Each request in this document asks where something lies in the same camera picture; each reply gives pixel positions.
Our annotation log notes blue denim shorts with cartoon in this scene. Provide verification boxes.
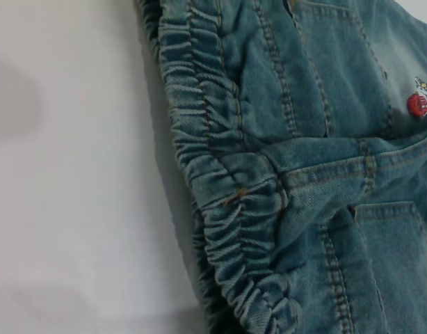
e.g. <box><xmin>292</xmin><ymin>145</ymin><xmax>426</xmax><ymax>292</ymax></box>
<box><xmin>133</xmin><ymin>0</ymin><xmax>427</xmax><ymax>334</ymax></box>

